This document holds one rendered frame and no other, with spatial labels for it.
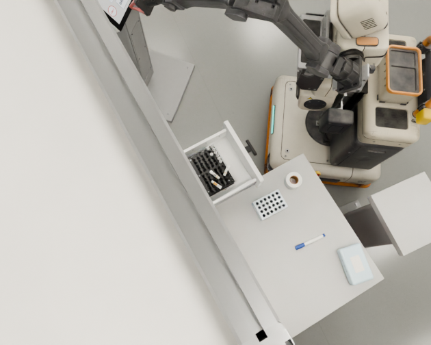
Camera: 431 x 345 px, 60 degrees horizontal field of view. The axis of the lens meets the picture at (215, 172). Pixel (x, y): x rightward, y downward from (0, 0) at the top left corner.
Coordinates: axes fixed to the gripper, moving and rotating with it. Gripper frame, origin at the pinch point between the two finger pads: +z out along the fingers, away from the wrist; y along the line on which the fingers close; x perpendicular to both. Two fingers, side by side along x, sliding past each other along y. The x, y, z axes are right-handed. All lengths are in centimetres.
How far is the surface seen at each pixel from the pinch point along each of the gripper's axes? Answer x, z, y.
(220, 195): 55, -27, 54
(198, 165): 44, -19, 47
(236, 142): 47, -31, 34
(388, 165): 181, -50, -17
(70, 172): -42, -87, 79
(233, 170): 56, -28, 43
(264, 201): 69, -38, 50
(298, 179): 76, -47, 36
